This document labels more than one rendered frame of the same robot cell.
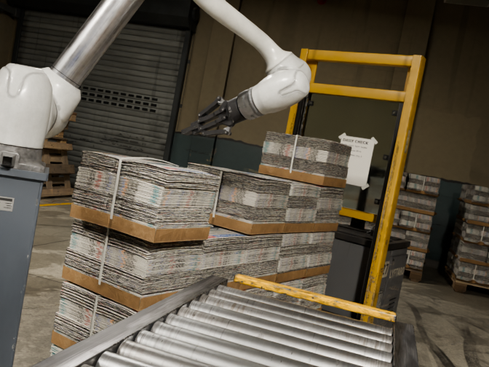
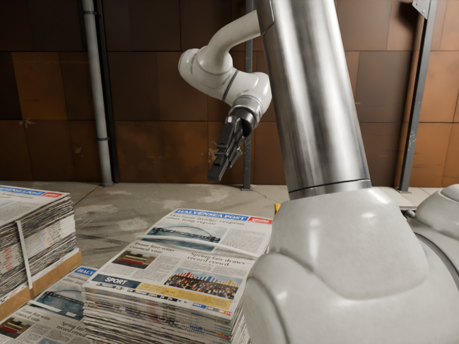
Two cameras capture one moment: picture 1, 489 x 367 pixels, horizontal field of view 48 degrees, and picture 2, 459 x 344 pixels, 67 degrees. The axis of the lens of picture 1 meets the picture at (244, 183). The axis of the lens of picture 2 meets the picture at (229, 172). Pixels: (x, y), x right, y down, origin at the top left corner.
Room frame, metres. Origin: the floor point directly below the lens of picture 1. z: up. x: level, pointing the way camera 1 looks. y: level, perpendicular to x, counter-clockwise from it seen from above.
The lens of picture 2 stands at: (1.91, 0.98, 1.43)
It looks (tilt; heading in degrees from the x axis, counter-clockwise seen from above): 17 degrees down; 258
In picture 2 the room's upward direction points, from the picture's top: straight up
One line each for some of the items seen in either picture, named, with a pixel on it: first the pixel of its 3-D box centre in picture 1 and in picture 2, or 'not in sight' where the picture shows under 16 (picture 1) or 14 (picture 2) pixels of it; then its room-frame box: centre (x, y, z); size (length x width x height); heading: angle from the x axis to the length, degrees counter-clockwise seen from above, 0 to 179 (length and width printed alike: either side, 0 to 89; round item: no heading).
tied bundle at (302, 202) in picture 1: (269, 201); not in sight; (2.63, -0.13, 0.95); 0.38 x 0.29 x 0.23; 57
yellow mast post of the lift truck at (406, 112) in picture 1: (385, 212); not in sight; (3.07, -0.81, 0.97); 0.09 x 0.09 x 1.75; 57
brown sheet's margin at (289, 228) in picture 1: (266, 218); not in sight; (2.63, -0.14, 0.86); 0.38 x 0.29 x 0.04; 57
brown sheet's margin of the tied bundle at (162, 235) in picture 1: (165, 228); not in sight; (1.78, 0.23, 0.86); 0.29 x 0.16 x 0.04; 149
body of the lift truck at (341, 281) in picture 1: (338, 287); not in sight; (3.56, -0.73, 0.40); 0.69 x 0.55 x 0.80; 57
